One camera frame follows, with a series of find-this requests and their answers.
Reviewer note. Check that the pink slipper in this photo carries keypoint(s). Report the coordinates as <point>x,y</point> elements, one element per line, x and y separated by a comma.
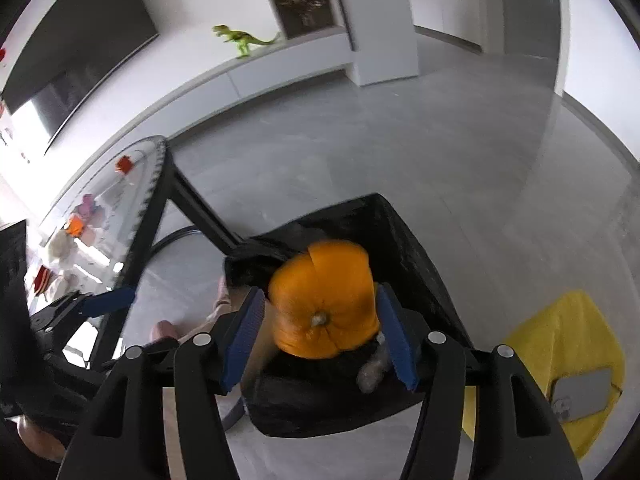
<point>165,330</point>
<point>223,287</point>

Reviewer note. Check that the white crumpled tissue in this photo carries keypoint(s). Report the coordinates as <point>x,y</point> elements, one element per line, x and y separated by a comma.
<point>60,247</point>

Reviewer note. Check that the red-orange small item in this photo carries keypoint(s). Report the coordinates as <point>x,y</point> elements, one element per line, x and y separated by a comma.
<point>123,164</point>

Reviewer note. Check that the grey smartphone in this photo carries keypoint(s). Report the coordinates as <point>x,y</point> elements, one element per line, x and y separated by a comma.
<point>582,395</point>

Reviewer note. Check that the round white table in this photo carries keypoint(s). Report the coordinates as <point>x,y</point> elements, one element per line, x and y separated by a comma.
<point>115,200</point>

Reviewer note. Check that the white low cabinet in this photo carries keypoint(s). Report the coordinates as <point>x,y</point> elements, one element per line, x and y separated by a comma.
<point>280,67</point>

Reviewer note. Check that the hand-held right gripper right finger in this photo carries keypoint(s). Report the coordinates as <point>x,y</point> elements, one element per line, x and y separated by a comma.
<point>395,340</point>

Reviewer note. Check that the clear crumpled plastic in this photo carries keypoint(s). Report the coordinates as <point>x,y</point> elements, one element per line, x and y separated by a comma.
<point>372,372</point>

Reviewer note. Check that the pink small item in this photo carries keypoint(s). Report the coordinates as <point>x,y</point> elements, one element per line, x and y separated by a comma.
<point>87,206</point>

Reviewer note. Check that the orange tangerine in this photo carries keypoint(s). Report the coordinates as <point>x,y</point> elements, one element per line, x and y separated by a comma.
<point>322,300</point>

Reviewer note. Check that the black bag lined bin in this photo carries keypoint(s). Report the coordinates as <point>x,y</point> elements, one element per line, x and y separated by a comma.
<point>425,270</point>

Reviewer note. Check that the vase of dried flowers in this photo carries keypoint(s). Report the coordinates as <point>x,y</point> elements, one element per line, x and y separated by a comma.
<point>302,5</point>

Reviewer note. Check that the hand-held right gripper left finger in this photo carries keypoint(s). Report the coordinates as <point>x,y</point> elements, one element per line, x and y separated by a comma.
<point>245,340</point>

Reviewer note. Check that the orange small item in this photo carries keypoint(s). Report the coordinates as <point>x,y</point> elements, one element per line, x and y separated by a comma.
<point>76,225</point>

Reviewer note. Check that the yellow cloth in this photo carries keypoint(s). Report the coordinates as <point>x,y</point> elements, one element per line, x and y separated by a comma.
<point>565,330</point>

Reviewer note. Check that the green toy dinosaur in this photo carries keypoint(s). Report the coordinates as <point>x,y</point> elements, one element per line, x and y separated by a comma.
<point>242,40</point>

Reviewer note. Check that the person's leg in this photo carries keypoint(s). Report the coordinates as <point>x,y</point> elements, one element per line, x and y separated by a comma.
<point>220,312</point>

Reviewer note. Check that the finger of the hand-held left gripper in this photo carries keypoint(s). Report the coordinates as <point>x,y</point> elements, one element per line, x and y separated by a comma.
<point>112,300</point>

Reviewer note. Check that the black wall television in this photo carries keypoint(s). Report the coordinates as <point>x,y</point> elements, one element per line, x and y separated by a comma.
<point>75,50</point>

